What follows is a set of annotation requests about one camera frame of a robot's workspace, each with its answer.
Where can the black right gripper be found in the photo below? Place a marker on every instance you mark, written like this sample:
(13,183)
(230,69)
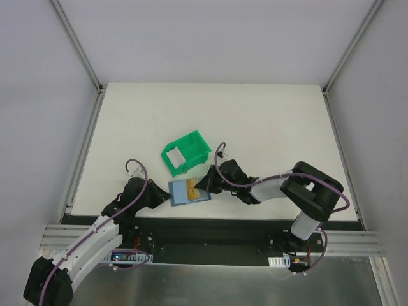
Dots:
(215,181)

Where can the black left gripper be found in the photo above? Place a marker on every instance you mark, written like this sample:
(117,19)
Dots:
(153,194)

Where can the gold patterned credit card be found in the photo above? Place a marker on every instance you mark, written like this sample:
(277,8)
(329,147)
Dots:
(192,192)

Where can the blue leather card holder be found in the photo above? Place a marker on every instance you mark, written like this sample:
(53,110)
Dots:
(178,191)

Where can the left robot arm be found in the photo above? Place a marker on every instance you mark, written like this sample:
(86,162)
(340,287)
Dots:
(53,281)

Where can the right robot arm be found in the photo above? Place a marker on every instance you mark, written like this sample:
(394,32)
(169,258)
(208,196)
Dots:
(315,193)

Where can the green plastic bin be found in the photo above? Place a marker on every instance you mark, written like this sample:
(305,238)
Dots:
(185,153)

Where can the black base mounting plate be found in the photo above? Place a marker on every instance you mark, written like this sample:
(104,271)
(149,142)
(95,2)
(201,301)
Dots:
(225,242)

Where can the left white cable duct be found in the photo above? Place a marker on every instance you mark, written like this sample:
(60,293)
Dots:
(128,258)

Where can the white cable duct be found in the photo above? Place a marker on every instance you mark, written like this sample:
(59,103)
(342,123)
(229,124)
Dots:
(128,258)
(279,262)

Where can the right white cable duct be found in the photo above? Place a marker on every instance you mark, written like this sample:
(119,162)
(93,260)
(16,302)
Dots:
(279,262)

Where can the left aluminium frame post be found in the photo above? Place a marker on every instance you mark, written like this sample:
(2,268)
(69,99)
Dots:
(75,43)

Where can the aluminium frame post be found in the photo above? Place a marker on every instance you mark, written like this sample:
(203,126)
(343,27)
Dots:
(75,43)
(363,27)

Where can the aluminium front rail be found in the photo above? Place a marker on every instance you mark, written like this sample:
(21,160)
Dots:
(340,243)

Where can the right aluminium frame post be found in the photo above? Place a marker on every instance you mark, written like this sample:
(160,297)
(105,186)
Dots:
(363,27)

